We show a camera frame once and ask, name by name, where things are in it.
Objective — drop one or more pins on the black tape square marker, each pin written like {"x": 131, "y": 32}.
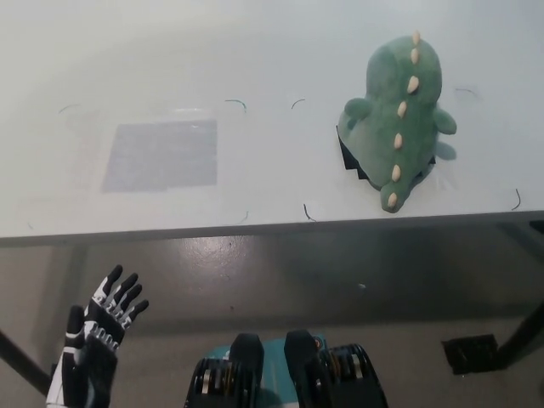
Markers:
{"x": 348, "y": 158}

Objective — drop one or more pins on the green plush dinosaur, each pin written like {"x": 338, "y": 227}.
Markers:
{"x": 382, "y": 140}

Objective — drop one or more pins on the black table leg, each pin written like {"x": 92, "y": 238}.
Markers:
{"x": 523, "y": 340}
{"x": 25, "y": 365}

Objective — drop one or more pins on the black floor tape patch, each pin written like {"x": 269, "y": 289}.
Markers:
{"x": 469, "y": 355}

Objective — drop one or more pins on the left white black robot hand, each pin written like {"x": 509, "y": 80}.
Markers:
{"x": 98, "y": 340}

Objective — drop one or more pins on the grey tape square marker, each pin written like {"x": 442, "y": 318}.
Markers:
{"x": 161, "y": 155}

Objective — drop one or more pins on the black teal robot body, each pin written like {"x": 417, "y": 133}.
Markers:
{"x": 246, "y": 374}

